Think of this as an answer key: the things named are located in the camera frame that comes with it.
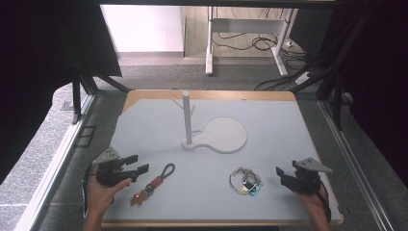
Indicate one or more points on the person's right hand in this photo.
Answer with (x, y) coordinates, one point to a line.
(314, 202)

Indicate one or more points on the person's left hand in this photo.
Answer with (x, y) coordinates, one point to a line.
(101, 195)

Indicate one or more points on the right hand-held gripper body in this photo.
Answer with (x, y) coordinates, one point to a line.
(306, 181)

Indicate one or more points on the white desk frame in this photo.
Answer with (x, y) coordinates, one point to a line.
(247, 25)

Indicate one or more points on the pale grey table mat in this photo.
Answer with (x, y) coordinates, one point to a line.
(205, 192)

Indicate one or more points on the black curtain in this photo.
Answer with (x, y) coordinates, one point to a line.
(378, 80)
(35, 64)

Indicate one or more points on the black metal stand struts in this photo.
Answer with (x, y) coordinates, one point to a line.
(333, 73)
(84, 86)

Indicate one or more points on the white key rack stand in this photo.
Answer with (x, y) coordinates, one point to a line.
(224, 134)

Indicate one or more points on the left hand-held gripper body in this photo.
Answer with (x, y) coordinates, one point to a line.
(110, 170)

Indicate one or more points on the white power strip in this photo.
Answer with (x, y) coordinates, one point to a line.
(303, 78)

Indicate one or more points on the aluminium frame rail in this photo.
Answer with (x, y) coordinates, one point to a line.
(51, 166)
(352, 166)

